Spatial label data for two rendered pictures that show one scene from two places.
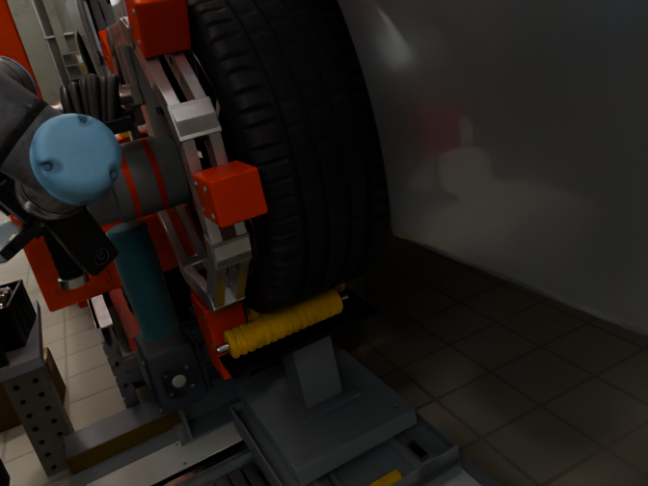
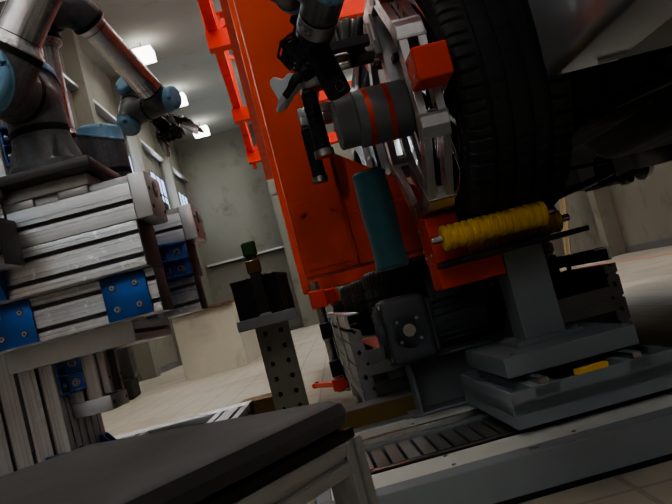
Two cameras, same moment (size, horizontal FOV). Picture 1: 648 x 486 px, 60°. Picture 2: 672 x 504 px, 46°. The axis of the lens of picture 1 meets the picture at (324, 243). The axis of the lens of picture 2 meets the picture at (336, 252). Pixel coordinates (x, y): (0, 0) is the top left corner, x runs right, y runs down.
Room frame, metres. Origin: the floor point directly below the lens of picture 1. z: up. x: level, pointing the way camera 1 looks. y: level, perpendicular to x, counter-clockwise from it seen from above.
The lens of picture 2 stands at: (-0.78, -0.15, 0.43)
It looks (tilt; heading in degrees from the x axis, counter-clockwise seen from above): 4 degrees up; 20
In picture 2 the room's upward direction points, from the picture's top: 15 degrees counter-clockwise
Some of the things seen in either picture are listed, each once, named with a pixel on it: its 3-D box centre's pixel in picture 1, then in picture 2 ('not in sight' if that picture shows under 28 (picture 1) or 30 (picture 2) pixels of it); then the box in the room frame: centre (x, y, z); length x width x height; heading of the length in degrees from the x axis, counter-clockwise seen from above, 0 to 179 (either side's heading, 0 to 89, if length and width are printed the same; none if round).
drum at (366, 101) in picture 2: (139, 178); (377, 114); (1.06, 0.32, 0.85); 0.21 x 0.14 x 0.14; 113
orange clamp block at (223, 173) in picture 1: (229, 193); (428, 66); (0.80, 0.12, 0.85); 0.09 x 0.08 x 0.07; 23
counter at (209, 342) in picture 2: not in sight; (221, 336); (8.50, 5.07, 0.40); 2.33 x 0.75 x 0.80; 22
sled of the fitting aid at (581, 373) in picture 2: (334, 435); (558, 378); (1.11, 0.07, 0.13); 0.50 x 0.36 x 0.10; 23
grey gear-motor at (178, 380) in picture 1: (226, 363); (458, 337); (1.34, 0.33, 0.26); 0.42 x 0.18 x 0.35; 113
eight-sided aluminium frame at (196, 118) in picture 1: (175, 168); (405, 107); (1.09, 0.25, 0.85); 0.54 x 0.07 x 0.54; 23
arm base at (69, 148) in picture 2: not in sight; (45, 154); (0.51, 0.86, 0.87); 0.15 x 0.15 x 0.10
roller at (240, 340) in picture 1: (284, 321); (493, 225); (1.02, 0.11, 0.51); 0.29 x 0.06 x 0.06; 113
